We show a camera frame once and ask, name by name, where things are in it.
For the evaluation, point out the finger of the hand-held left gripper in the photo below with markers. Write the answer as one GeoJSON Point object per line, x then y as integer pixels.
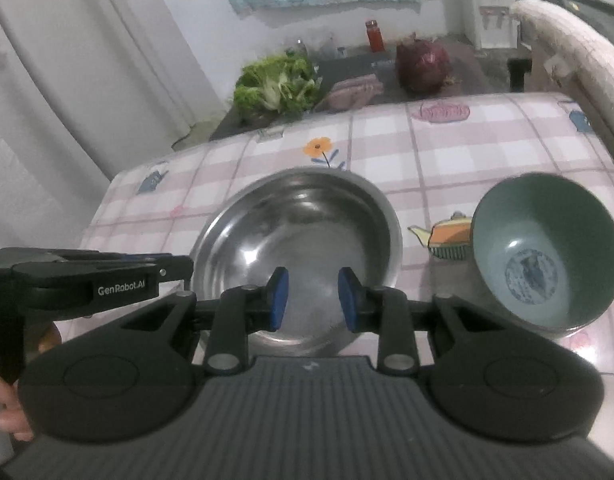
{"type": "Point", "coordinates": [97, 256]}
{"type": "Point", "coordinates": [87, 292]}

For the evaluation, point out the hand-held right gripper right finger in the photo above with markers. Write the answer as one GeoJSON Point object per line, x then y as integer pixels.
{"type": "Point", "coordinates": [348, 300]}

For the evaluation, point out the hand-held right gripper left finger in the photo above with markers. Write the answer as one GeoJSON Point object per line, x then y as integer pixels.
{"type": "Point", "coordinates": [278, 300]}

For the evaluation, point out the large stainless steel bowl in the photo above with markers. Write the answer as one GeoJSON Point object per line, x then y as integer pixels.
{"type": "Point", "coordinates": [297, 220]}

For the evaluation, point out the green ceramic bowl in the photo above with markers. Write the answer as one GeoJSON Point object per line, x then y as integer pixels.
{"type": "Point", "coordinates": [537, 220]}

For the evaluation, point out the person's left hand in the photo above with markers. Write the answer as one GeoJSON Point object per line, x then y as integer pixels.
{"type": "Point", "coordinates": [4, 400]}

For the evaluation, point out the plaid printed tablecloth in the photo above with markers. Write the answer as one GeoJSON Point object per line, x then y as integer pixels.
{"type": "Point", "coordinates": [387, 160]}

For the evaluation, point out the dark side table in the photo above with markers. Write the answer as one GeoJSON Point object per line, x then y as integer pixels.
{"type": "Point", "coordinates": [227, 127]}

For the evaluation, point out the white curtain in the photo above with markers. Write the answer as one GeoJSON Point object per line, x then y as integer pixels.
{"type": "Point", "coordinates": [62, 60]}

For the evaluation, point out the pink food packet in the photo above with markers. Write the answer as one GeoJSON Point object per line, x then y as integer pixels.
{"type": "Point", "coordinates": [352, 92]}

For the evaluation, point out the green lettuce head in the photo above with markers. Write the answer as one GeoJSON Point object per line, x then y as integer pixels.
{"type": "Point", "coordinates": [272, 85]}

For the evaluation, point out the purple red cabbage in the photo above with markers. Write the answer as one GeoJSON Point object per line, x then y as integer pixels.
{"type": "Point", "coordinates": [422, 65]}

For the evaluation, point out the red jar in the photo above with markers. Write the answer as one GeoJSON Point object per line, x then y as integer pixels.
{"type": "Point", "coordinates": [375, 37]}

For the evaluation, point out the black box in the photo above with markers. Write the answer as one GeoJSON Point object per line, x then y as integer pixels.
{"type": "Point", "coordinates": [519, 75]}

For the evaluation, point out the white water dispenser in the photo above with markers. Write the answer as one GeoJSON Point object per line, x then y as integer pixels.
{"type": "Point", "coordinates": [487, 30]}

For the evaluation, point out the white sofa cover cloth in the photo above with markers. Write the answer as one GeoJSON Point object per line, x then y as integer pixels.
{"type": "Point", "coordinates": [577, 50]}

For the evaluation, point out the dark green blanket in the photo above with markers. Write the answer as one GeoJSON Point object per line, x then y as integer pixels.
{"type": "Point", "coordinates": [602, 10]}

